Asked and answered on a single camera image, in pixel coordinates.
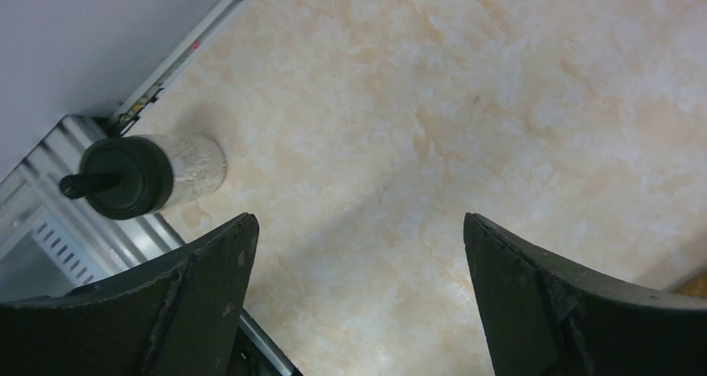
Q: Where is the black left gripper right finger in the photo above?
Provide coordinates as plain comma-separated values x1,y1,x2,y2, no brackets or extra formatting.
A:
464,213,706,375

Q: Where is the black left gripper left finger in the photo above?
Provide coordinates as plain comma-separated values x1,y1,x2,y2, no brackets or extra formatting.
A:
1,213,259,375

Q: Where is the woven bamboo divided tray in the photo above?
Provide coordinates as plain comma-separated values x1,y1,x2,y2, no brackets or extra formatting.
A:
674,271,707,298

